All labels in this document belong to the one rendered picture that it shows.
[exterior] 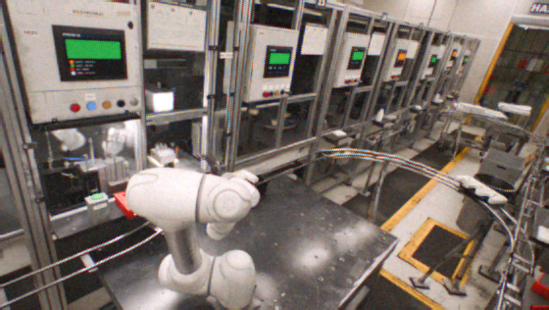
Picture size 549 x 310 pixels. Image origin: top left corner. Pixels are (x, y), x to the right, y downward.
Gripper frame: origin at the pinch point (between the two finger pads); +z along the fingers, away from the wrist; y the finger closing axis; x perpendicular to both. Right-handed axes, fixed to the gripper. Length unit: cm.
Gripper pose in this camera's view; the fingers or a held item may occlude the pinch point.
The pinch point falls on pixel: (200, 163)
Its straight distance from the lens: 158.6
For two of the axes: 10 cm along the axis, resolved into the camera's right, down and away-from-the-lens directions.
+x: -6.8, 2.2, -7.0
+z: -7.2, -3.8, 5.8
